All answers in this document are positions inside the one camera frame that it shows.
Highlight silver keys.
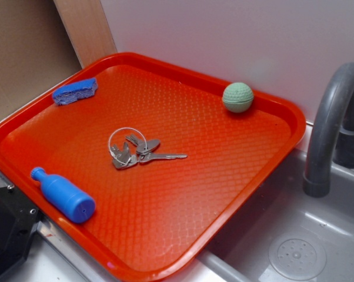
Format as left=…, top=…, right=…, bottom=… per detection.
left=108, top=127, right=188, bottom=170

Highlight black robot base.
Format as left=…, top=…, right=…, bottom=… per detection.
left=0, top=184, right=41, bottom=279

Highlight red plastic tray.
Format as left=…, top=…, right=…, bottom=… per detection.
left=0, top=53, right=306, bottom=281

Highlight green golf ball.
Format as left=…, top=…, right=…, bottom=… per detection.
left=222, top=82, right=254, bottom=113

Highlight blue toy bottle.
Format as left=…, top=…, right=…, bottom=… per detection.
left=31, top=167, right=96, bottom=223

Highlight blue sponge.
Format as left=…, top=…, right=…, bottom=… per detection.
left=52, top=78, right=98, bottom=106

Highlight grey plastic sink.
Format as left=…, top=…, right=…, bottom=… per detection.
left=0, top=123, right=354, bottom=282

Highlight wooden board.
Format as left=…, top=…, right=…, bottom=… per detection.
left=54, top=0, right=117, bottom=68

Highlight grey faucet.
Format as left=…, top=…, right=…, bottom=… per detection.
left=303, top=62, right=354, bottom=197

